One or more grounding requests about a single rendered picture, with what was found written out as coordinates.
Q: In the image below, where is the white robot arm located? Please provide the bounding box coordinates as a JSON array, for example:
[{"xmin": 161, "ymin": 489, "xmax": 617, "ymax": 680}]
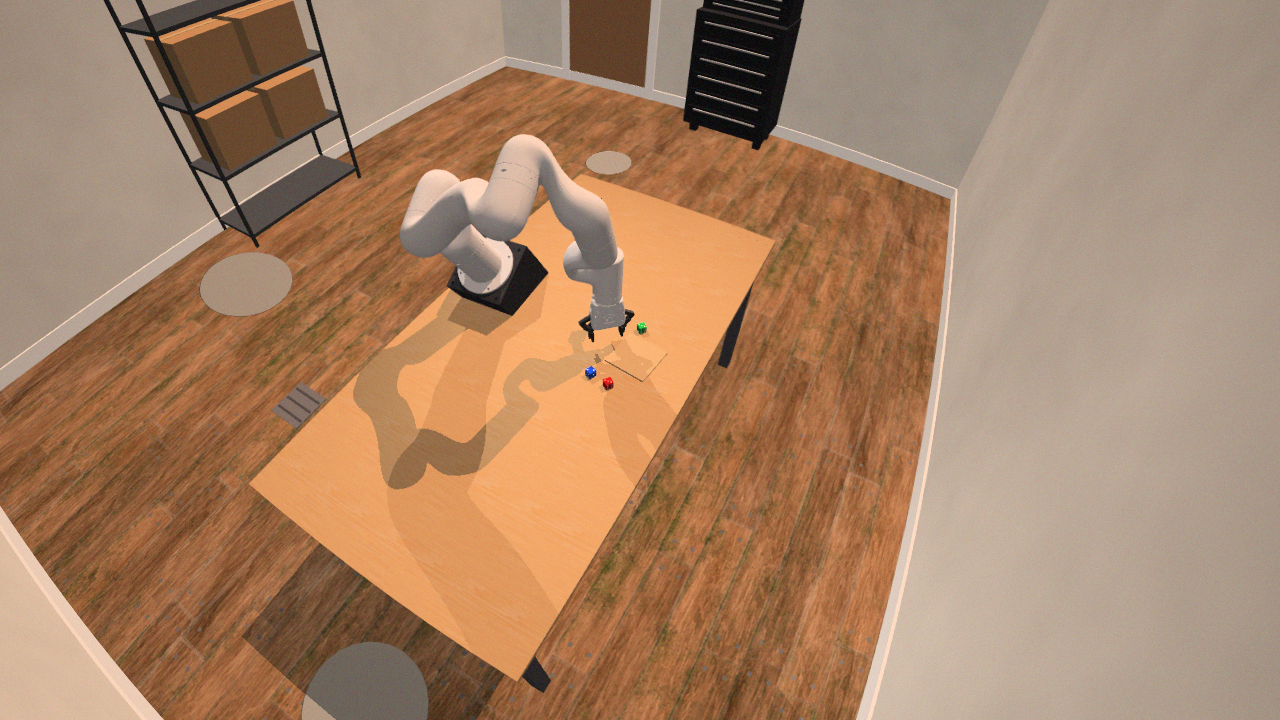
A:
[{"xmin": 401, "ymin": 135, "xmax": 625, "ymax": 306}]

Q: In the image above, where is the tan mat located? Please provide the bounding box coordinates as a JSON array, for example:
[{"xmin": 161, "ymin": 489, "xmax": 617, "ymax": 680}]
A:
[{"xmin": 605, "ymin": 333, "xmax": 667, "ymax": 380}]

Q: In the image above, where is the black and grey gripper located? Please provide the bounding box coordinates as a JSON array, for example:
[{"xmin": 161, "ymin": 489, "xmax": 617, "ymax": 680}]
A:
[{"xmin": 579, "ymin": 297, "xmax": 635, "ymax": 342}]

